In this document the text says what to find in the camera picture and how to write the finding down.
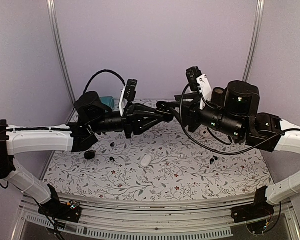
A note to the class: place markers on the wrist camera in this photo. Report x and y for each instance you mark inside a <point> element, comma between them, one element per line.
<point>192,74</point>
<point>128,94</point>

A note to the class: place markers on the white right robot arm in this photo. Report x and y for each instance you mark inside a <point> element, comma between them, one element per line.
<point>232,111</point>

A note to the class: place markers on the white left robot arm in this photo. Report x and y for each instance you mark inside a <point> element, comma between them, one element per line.
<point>94,118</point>

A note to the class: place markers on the aluminium corner post right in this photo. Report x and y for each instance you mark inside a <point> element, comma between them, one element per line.
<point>256,29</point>

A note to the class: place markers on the small white earbud case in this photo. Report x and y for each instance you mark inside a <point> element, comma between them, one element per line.
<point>203,132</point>

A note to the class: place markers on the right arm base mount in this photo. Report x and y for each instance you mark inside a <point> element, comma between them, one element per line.
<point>258,209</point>

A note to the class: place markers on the aluminium front rail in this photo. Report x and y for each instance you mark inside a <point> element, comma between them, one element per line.
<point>208,219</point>

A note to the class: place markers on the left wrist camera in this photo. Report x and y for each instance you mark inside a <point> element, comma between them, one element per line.
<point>128,94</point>

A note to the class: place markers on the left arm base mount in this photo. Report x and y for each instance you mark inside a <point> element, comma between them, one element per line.
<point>70,211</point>

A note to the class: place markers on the aluminium corner post left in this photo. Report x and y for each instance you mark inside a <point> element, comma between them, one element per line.
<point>52,13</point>

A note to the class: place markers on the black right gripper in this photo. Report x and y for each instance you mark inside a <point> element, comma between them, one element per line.
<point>190,110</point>

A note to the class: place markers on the white oval charging case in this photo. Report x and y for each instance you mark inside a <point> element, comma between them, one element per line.
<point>146,160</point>

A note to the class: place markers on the black earbud case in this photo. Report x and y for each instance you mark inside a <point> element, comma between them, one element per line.
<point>88,155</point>
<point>164,110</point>

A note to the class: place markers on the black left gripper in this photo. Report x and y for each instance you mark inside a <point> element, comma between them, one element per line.
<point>134,119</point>

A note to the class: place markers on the aluminium corner post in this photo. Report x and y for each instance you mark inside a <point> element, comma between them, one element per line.
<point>52,13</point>
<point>256,29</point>

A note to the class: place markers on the black tall tumbler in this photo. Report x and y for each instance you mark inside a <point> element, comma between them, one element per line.
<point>217,94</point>

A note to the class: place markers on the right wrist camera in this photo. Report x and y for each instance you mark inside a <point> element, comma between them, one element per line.
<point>192,74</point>

